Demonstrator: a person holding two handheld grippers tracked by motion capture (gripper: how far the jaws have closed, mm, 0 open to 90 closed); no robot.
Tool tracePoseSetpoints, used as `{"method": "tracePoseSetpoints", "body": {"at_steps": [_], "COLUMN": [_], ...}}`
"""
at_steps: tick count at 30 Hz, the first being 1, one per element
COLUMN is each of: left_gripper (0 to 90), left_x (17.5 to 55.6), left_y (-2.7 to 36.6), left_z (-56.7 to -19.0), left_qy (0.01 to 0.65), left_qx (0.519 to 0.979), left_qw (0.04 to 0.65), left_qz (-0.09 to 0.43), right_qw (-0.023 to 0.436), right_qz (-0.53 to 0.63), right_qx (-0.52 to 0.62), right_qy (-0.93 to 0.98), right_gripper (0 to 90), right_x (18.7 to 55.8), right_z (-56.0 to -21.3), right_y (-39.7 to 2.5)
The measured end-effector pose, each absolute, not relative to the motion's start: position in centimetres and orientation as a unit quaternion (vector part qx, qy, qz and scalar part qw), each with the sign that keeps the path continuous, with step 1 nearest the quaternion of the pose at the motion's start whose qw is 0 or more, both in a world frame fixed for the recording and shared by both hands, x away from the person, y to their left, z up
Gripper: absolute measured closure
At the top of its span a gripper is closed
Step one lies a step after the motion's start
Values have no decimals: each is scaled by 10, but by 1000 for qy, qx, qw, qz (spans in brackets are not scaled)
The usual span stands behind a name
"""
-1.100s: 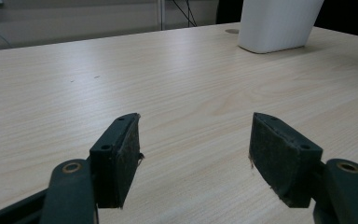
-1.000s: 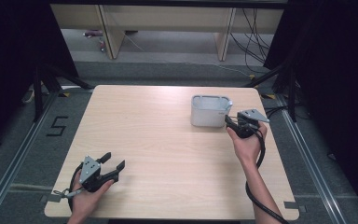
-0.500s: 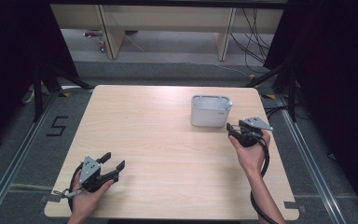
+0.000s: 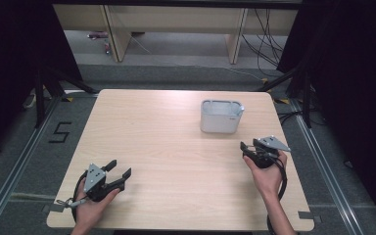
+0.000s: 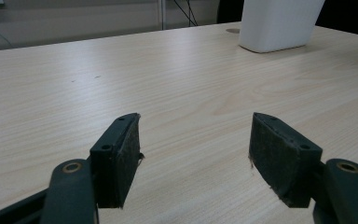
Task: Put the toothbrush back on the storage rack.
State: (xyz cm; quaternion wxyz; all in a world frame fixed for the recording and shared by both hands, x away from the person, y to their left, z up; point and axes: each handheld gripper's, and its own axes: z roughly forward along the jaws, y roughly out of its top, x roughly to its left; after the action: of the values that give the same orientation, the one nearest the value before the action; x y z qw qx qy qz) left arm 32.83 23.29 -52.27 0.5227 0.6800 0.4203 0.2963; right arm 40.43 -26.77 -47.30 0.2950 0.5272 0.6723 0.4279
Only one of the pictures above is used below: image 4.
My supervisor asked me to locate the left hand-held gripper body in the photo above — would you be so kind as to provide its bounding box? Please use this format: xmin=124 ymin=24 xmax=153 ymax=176
xmin=82 ymin=163 xmax=126 ymax=203

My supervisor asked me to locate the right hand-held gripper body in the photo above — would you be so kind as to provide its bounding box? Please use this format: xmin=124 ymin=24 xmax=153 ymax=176
xmin=245 ymin=135 xmax=292 ymax=169

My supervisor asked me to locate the white plastic container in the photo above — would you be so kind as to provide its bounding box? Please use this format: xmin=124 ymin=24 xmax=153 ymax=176
xmin=199 ymin=99 xmax=245 ymax=135

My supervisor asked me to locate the person's left hand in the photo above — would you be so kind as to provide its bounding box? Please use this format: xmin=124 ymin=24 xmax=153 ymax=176
xmin=73 ymin=187 xmax=121 ymax=233

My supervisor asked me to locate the person's right hand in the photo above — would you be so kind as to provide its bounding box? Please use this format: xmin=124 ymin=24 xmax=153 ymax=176
xmin=242 ymin=150 xmax=289 ymax=200

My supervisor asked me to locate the black metal stand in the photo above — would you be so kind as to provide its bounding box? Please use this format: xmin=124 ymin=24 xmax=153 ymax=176
xmin=257 ymin=63 xmax=315 ymax=129
xmin=33 ymin=64 xmax=100 ymax=129

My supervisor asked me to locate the black curtain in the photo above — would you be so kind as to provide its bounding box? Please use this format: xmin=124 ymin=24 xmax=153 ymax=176
xmin=275 ymin=0 xmax=376 ymax=235
xmin=0 ymin=0 xmax=84 ymax=165

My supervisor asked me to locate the pink thing on floor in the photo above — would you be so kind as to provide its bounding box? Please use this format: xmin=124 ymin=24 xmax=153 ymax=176
xmin=86 ymin=30 xmax=110 ymax=40

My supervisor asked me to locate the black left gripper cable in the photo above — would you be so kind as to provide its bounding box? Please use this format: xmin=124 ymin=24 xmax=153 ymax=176
xmin=70 ymin=170 xmax=90 ymax=224

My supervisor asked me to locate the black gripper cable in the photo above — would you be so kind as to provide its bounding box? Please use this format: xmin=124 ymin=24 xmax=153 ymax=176
xmin=265 ymin=156 xmax=289 ymax=235
xmin=70 ymin=170 xmax=90 ymax=224

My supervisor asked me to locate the metal cable plug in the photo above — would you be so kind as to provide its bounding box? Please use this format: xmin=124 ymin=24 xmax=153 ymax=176
xmin=56 ymin=197 xmax=88 ymax=211

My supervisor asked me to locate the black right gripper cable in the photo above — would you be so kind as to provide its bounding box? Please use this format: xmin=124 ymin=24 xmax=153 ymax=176
xmin=265 ymin=156 xmax=289 ymax=235

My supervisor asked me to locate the metal floor rail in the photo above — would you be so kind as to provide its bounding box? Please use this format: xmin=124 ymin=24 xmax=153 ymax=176
xmin=0 ymin=96 xmax=63 ymax=235
xmin=288 ymin=97 xmax=366 ymax=235

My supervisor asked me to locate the thin white floor cable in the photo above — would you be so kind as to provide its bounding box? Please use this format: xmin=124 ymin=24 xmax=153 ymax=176
xmin=172 ymin=61 xmax=266 ymax=82

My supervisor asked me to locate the bundle of black cables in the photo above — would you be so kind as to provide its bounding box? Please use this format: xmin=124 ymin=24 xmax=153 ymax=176
xmin=241 ymin=9 xmax=288 ymax=78

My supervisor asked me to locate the light wooden desk frame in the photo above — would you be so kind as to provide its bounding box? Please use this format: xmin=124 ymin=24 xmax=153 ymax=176
xmin=52 ymin=4 xmax=300 ymax=66

